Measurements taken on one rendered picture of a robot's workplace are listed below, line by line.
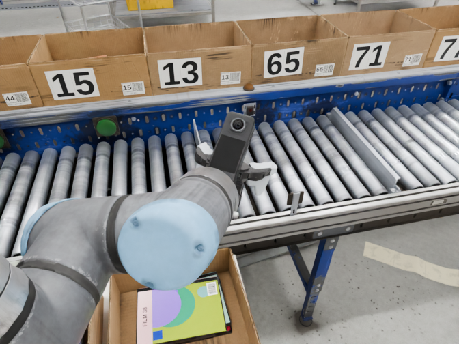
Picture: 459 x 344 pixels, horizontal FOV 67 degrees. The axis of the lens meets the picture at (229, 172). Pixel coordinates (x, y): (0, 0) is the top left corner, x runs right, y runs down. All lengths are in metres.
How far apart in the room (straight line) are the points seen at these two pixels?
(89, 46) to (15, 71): 0.36
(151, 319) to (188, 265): 0.49
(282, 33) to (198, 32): 0.39
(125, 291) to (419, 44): 1.46
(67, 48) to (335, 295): 1.63
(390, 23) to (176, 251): 1.76
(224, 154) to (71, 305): 0.28
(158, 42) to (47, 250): 1.31
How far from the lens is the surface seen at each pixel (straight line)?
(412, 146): 1.49
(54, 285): 0.37
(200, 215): 0.35
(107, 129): 1.37
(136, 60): 1.33
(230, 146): 0.52
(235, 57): 1.37
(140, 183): 1.19
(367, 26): 1.90
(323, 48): 1.48
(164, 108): 1.35
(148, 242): 0.34
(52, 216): 0.43
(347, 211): 1.13
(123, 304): 0.91
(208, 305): 0.82
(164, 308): 0.83
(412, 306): 1.93
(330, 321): 1.75
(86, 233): 0.40
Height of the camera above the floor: 1.53
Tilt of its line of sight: 41 degrees down
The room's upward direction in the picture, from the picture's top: straight up
